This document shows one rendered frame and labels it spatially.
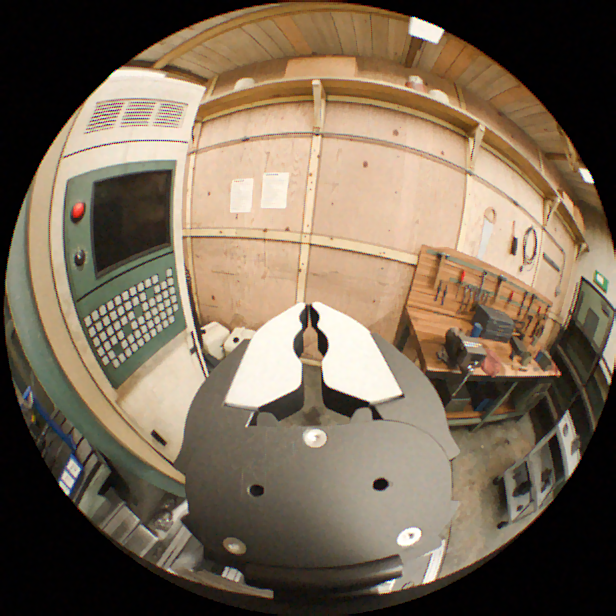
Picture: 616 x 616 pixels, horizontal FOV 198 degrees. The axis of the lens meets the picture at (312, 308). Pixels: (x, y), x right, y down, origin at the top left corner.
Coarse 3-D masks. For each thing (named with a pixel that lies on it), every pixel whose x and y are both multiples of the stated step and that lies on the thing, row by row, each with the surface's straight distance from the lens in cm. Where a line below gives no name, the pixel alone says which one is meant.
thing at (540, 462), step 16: (560, 432) 193; (544, 448) 245; (560, 448) 198; (576, 448) 220; (512, 464) 267; (544, 464) 239; (576, 464) 244; (496, 480) 236; (512, 480) 237; (528, 480) 250; (544, 480) 238; (560, 480) 256; (512, 496) 237; (528, 496) 270; (544, 496) 242; (512, 512) 242
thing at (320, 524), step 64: (256, 448) 6; (320, 448) 6; (384, 448) 6; (192, 512) 6; (256, 512) 6; (320, 512) 5; (384, 512) 6; (448, 512) 6; (256, 576) 6; (320, 576) 6; (384, 576) 6
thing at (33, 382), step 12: (12, 324) 184; (12, 336) 184; (12, 348) 165; (12, 360) 161; (24, 360) 193; (12, 372) 165; (24, 372) 171; (24, 384) 164; (36, 384) 188; (36, 396) 172; (48, 396) 205; (48, 408) 185; (36, 432) 184; (36, 444) 193
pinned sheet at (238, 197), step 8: (232, 184) 186; (240, 184) 182; (248, 184) 178; (232, 192) 185; (240, 192) 181; (248, 192) 177; (232, 200) 185; (240, 200) 180; (248, 200) 176; (232, 208) 185; (240, 208) 180; (248, 208) 176
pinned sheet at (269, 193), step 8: (264, 176) 172; (272, 176) 169; (280, 176) 166; (288, 176) 164; (264, 184) 171; (272, 184) 168; (280, 184) 165; (264, 192) 170; (272, 192) 167; (280, 192) 165; (264, 200) 170; (272, 200) 167; (280, 200) 164
